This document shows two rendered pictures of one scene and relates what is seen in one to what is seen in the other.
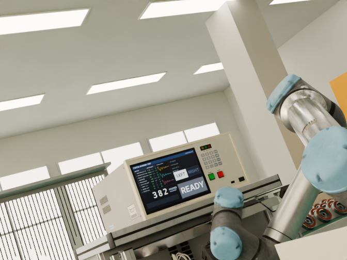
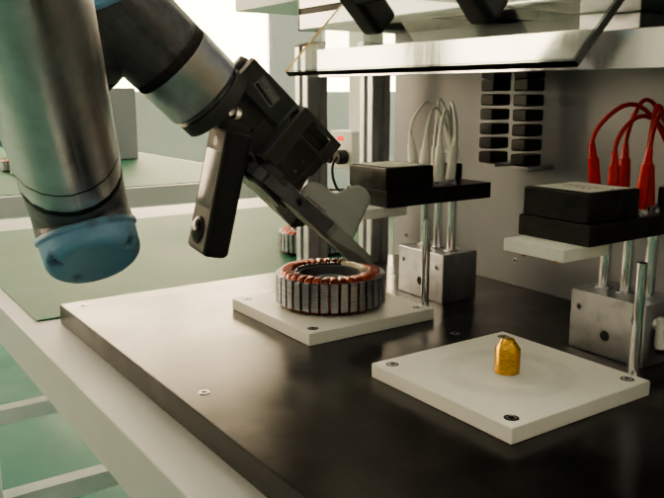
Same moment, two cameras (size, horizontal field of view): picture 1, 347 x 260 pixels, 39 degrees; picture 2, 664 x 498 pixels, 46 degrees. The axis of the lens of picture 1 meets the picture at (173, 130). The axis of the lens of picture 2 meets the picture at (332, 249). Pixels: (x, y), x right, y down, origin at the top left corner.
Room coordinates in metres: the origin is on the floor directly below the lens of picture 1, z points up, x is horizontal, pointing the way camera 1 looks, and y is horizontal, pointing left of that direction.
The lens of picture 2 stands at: (1.46, -0.73, 0.99)
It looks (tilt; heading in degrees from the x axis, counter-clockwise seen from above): 11 degrees down; 86
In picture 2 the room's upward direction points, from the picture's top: straight up
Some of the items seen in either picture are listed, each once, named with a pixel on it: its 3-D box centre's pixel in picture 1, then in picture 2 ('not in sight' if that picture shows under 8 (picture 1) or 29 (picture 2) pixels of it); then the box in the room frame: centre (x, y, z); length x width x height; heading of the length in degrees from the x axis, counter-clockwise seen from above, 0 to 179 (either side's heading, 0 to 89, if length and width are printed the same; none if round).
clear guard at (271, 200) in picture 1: (267, 202); (588, 30); (1.66, -0.20, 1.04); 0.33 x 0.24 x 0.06; 31
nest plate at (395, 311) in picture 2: not in sight; (330, 308); (1.50, 0.04, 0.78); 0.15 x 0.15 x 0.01; 31
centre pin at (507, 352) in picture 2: not in sight; (507, 355); (1.63, -0.16, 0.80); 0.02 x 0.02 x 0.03
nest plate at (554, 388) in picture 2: not in sight; (506, 377); (1.63, -0.16, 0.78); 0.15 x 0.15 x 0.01; 31
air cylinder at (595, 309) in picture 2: not in sight; (622, 321); (1.75, -0.09, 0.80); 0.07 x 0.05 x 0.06; 121
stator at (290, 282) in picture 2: not in sight; (330, 285); (1.50, 0.04, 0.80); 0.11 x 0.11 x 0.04
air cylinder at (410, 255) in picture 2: not in sight; (436, 270); (1.63, 0.12, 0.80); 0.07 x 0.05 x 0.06; 121
